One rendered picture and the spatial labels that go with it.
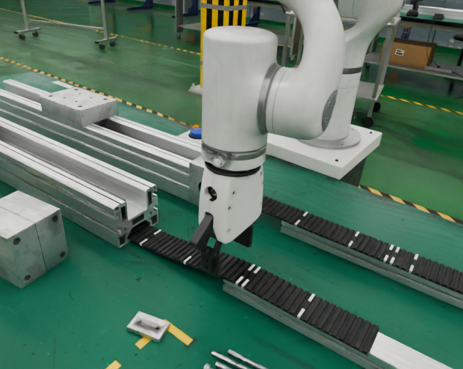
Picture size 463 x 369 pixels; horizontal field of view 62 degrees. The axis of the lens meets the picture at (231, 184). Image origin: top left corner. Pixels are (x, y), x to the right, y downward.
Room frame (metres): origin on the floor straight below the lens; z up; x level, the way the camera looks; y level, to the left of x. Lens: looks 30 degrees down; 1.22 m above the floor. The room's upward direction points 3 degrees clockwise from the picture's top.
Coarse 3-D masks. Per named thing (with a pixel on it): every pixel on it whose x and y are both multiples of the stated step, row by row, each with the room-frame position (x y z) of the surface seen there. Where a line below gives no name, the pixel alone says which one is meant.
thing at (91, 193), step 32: (0, 128) 0.84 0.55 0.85; (0, 160) 0.71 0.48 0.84; (32, 160) 0.67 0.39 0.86; (64, 160) 0.71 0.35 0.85; (96, 160) 0.68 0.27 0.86; (32, 192) 0.65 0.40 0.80; (64, 192) 0.59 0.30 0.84; (96, 192) 0.56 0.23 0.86; (128, 192) 0.61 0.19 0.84; (96, 224) 0.55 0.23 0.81; (128, 224) 0.54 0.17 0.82
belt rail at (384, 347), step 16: (224, 288) 0.44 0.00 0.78; (240, 288) 0.42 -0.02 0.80; (256, 304) 0.40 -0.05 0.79; (288, 320) 0.38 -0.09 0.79; (320, 336) 0.35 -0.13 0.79; (384, 336) 0.34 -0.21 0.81; (336, 352) 0.34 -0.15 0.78; (352, 352) 0.33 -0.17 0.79; (384, 352) 0.32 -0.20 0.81; (400, 352) 0.32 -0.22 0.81; (416, 352) 0.32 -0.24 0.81; (368, 368) 0.32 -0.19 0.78; (384, 368) 0.31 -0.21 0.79; (400, 368) 0.30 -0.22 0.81; (416, 368) 0.30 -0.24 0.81; (432, 368) 0.30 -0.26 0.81; (448, 368) 0.30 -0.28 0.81
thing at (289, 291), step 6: (288, 282) 0.43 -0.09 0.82; (282, 288) 0.41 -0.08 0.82; (288, 288) 0.42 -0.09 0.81; (294, 288) 0.42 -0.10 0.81; (276, 294) 0.40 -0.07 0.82; (282, 294) 0.40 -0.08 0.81; (288, 294) 0.40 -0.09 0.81; (276, 300) 0.39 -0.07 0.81; (282, 300) 0.39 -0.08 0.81; (276, 306) 0.38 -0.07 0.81; (282, 306) 0.38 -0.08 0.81
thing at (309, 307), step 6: (312, 294) 0.41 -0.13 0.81; (306, 300) 0.40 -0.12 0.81; (312, 300) 0.40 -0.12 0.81; (318, 300) 0.40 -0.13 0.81; (306, 306) 0.38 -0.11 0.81; (312, 306) 0.38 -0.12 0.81; (318, 306) 0.39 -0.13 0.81; (300, 312) 0.37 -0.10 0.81; (306, 312) 0.37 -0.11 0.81; (312, 312) 0.37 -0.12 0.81; (300, 318) 0.36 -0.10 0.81; (306, 318) 0.36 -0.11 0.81
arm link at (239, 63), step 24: (216, 48) 0.42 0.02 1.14; (240, 48) 0.42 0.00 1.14; (264, 48) 0.43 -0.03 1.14; (216, 72) 0.42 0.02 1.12; (240, 72) 0.42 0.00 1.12; (264, 72) 0.42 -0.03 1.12; (216, 96) 0.42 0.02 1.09; (240, 96) 0.41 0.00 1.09; (264, 96) 0.41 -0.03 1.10; (216, 120) 0.42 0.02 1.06; (240, 120) 0.41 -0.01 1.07; (264, 120) 0.41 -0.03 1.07; (216, 144) 0.42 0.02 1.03; (240, 144) 0.42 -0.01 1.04; (264, 144) 0.44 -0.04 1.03
